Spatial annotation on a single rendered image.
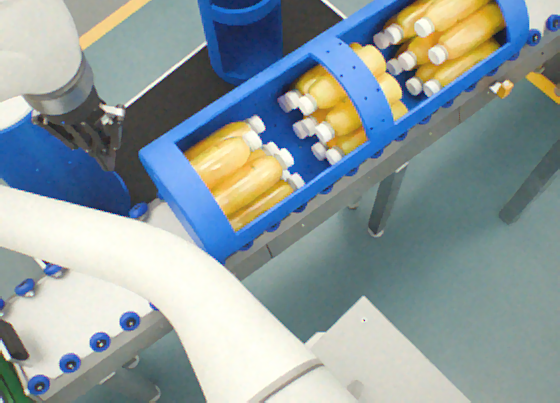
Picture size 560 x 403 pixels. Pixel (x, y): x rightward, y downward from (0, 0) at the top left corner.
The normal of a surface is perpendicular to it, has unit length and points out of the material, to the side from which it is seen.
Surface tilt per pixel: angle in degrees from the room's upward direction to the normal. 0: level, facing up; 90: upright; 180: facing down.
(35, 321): 0
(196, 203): 27
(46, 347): 0
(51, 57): 90
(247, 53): 0
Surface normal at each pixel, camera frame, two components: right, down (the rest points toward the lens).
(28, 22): 0.72, 0.48
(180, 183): 0.07, -0.28
